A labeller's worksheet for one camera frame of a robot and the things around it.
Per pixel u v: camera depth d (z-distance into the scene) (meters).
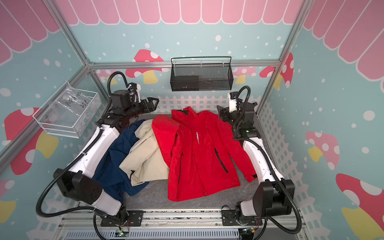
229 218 0.74
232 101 0.65
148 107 0.68
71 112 0.71
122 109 0.57
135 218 0.74
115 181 0.81
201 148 0.98
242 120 0.58
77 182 0.42
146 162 0.84
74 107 0.73
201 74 0.94
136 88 0.67
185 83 0.87
